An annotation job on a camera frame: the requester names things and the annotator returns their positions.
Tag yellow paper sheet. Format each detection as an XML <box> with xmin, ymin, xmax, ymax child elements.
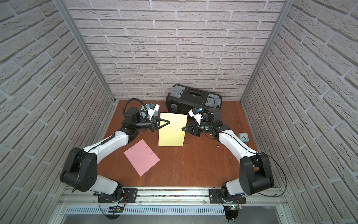
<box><xmin>158</xmin><ymin>113</ymin><xmax>187</xmax><ymax>147</ymax></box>

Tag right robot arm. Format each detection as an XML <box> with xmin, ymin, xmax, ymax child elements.
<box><xmin>182</xmin><ymin>108</ymin><xmax>274</xmax><ymax>197</ymax></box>

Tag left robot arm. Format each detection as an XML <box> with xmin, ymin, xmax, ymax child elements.
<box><xmin>59</xmin><ymin>107</ymin><xmax>170</xmax><ymax>195</ymax></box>

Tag black plastic toolbox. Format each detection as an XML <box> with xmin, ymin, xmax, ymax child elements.
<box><xmin>166</xmin><ymin>84</ymin><xmax>222</xmax><ymax>115</ymax></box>

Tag pink paper sheet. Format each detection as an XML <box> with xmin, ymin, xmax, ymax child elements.
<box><xmin>124</xmin><ymin>140</ymin><xmax>160</xmax><ymax>176</ymax></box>

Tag small teal alarm clock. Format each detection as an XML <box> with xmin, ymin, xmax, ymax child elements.
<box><xmin>238</xmin><ymin>133</ymin><xmax>249</xmax><ymax>143</ymax></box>

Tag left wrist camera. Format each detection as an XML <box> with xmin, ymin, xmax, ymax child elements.
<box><xmin>146</xmin><ymin>103</ymin><xmax>160</xmax><ymax>120</ymax></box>

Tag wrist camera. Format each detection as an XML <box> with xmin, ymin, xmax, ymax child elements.
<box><xmin>188</xmin><ymin>107</ymin><xmax>203</xmax><ymax>125</ymax></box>
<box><xmin>146</xmin><ymin>103</ymin><xmax>160</xmax><ymax>120</ymax></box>

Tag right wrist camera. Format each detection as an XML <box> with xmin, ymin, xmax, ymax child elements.
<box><xmin>188</xmin><ymin>107</ymin><xmax>203</xmax><ymax>125</ymax></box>

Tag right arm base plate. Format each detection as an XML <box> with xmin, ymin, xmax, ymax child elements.
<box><xmin>208</xmin><ymin>187</ymin><xmax>247</xmax><ymax>204</ymax></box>

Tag aluminium front rail frame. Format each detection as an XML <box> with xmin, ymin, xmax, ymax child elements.
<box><xmin>54</xmin><ymin>187</ymin><xmax>290</xmax><ymax>219</ymax></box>

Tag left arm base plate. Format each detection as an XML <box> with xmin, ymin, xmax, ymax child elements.
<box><xmin>98</xmin><ymin>188</ymin><xmax>138</xmax><ymax>203</ymax></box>

